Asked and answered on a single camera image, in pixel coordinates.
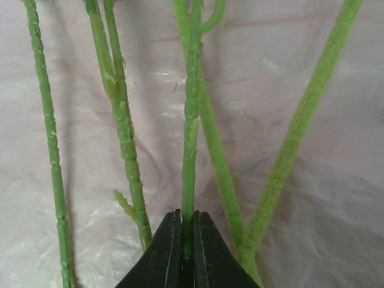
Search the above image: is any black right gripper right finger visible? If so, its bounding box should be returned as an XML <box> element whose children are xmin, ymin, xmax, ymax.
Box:
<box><xmin>193</xmin><ymin>211</ymin><xmax>259</xmax><ymax>288</ymax></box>

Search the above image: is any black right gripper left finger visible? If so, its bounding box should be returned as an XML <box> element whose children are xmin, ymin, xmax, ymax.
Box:
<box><xmin>116</xmin><ymin>209</ymin><xmax>182</xmax><ymax>288</ymax></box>

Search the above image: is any artificial flower bunch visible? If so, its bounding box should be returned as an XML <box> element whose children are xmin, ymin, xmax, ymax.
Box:
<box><xmin>20</xmin><ymin>0</ymin><xmax>365</xmax><ymax>288</ymax></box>

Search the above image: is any pink wrapping paper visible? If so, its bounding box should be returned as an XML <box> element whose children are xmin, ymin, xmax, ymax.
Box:
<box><xmin>1</xmin><ymin>1</ymin><xmax>383</xmax><ymax>287</ymax></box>

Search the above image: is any pink carnation stem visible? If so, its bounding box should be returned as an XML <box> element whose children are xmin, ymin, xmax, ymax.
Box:
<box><xmin>181</xmin><ymin>0</ymin><xmax>226</xmax><ymax>287</ymax></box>

